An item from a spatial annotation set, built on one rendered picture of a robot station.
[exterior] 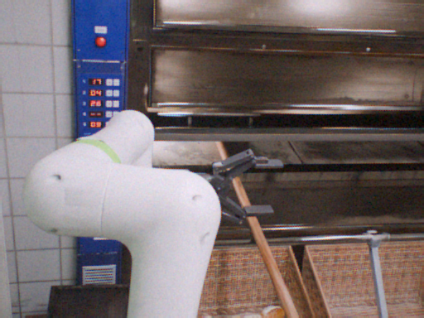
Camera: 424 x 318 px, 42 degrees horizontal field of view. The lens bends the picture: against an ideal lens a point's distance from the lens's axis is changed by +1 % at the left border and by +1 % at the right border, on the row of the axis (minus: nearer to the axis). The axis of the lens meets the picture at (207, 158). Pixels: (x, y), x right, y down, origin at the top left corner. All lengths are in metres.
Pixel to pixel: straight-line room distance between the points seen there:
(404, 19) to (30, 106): 1.21
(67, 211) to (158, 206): 0.12
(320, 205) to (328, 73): 0.55
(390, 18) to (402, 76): 0.24
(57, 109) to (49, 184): 1.01
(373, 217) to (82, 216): 1.67
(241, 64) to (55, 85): 0.59
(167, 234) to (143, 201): 0.06
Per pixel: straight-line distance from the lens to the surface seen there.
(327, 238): 1.75
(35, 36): 1.68
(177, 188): 0.74
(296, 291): 2.17
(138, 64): 1.71
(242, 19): 1.69
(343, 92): 1.92
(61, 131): 1.80
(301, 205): 2.14
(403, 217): 2.35
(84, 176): 0.76
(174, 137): 1.66
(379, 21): 1.87
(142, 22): 1.67
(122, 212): 0.75
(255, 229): 1.65
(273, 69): 1.82
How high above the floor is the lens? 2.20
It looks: 30 degrees down
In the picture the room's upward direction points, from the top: 7 degrees clockwise
